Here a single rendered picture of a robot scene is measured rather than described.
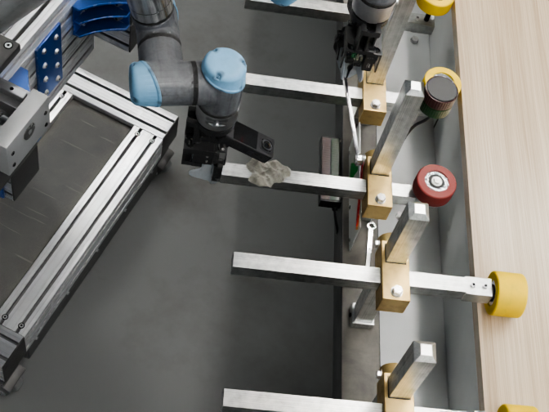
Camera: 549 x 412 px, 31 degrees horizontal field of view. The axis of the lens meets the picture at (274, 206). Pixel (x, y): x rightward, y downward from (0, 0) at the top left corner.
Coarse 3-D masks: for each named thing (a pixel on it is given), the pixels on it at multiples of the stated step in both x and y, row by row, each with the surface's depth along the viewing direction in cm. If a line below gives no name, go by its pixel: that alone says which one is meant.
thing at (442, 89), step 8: (432, 80) 178; (440, 80) 178; (448, 80) 178; (432, 88) 177; (440, 88) 177; (448, 88) 177; (456, 88) 178; (432, 96) 176; (440, 96) 176; (448, 96) 176; (424, 120) 185
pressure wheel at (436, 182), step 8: (424, 168) 196; (432, 168) 196; (440, 168) 196; (416, 176) 196; (424, 176) 195; (432, 176) 196; (440, 176) 196; (448, 176) 196; (416, 184) 195; (424, 184) 194; (432, 184) 195; (440, 184) 195; (448, 184) 195; (456, 184) 195; (416, 192) 195; (424, 192) 193; (432, 192) 193; (440, 192) 193; (448, 192) 194; (424, 200) 195; (432, 200) 194; (440, 200) 193; (448, 200) 195
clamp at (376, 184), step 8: (368, 152) 201; (368, 160) 199; (368, 168) 198; (368, 176) 197; (376, 176) 198; (384, 176) 198; (368, 184) 196; (376, 184) 196; (384, 184) 197; (368, 192) 195; (376, 192) 196; (384, 192) 196; (368, 200) 194; (368, 208) 195; (376, 208) 195; (384, 208) 195; (368, 216) 197; (376, 216) 197; (384, 216) 197
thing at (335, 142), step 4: (332, 140) 221; (336, 140) 222; (332, 144) 221; (336, 144) 221; (332, 148) 220; (336, 148) 220; (332, 152) 220; (336, 152) 220; (332, 156) 219; (336, 156) 219; (332, 160) 219; (336, 160) 219; (332, 164) 218; (336, 164) 218; (332, 168) 217; (336, 168) 218; (332, 172) 217; (336, 172) 217; (332, 196) 214
